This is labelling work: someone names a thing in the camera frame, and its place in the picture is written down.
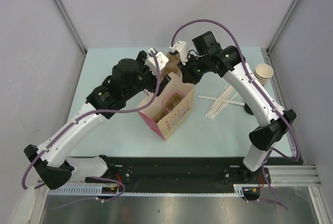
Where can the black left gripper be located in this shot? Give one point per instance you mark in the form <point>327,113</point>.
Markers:
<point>152,87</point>

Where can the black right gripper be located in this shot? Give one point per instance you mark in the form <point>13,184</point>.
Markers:
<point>188,76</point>

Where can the single brown pulp cup carrier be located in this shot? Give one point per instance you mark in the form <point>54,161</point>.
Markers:
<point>168,106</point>

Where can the pink kraft paper bag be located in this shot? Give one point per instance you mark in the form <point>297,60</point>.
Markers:
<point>172,121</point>

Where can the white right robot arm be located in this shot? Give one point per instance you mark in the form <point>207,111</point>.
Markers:
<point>273,120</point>

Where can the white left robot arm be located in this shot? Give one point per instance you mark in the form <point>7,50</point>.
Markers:
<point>51,159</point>

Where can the brown pulp cup carrier stack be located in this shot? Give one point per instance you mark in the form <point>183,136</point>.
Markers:
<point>171,66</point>

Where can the pile of white wrapped straws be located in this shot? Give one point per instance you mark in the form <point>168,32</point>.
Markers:
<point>226,96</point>

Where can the stack of black cup lids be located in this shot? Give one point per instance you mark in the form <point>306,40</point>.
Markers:
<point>247,109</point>

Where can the stack of brown paper cups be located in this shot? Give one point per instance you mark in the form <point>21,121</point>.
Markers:
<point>263,72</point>

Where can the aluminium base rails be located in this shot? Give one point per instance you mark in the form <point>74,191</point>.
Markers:
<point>294,174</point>

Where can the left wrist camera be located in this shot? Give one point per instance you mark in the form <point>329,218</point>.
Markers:
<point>156,60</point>

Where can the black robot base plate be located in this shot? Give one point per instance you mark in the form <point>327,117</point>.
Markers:
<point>148,186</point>

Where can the white slotted cable duct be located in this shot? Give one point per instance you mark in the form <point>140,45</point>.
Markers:
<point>107,191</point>

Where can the left aluminium frame post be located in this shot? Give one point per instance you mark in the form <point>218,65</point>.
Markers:
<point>59,5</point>

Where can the aluminium frame post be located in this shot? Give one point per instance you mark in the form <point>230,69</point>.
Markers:
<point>283,24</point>
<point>59,5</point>

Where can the right aluminium frame post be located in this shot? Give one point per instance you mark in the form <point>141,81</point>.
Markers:
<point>283,24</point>

